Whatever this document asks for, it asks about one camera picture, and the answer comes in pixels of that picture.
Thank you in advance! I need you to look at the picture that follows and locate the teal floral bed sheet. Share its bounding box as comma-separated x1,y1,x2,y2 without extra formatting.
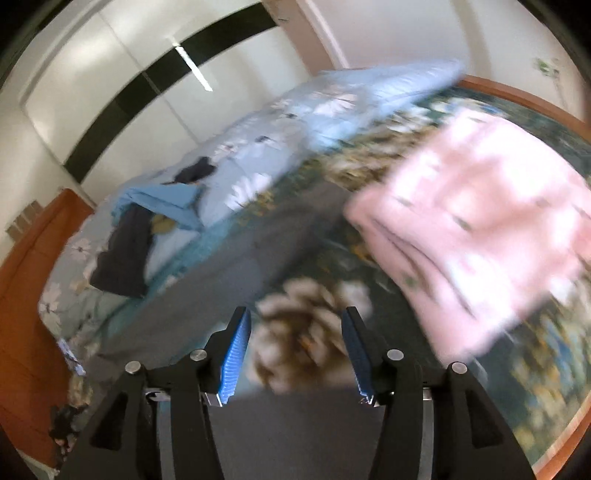
69,88,591,472

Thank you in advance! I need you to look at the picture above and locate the white wardrobe with black stripe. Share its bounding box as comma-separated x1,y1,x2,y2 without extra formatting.
21,0,349,204

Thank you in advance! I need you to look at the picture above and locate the small black cloth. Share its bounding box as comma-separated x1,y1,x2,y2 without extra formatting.
174,157,218,185

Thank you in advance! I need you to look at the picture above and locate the light blue floral quilt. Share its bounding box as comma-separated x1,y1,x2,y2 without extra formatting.
37,58,467,352

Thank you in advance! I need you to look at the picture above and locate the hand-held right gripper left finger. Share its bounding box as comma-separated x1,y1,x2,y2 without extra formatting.
65,305,252,480

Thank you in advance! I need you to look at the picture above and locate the pink door frame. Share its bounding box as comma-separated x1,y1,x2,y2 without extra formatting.
272,0,352,71

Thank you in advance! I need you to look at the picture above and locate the grey sweatshirt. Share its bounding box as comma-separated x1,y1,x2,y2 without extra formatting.
85,180,437,480

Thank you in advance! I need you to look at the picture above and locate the pink dotted folded garment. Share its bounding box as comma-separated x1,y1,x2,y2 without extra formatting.
344,111,591,363

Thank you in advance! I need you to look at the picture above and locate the wooden bed frame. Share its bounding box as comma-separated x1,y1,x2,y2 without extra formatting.
457,75,591,480

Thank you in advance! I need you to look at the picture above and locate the wooden headboard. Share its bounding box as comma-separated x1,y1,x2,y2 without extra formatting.
0,187,95,467

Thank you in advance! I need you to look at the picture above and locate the dark navy garment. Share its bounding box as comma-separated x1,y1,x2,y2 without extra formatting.
90,203,155,298

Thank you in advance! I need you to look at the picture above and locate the wall switch panel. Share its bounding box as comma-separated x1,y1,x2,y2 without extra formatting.
7,198,44,241

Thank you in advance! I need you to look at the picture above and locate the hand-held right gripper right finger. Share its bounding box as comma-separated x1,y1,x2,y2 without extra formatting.
341,305,532,480

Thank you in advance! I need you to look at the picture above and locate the floral wall decal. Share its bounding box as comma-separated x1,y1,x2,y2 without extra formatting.
533,55,561,79

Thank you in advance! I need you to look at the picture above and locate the blue garment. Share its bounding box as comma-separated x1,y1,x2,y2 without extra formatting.
111,182,206,232

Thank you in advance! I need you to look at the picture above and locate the smartphone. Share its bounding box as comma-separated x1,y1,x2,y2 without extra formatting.
58,339,86,376

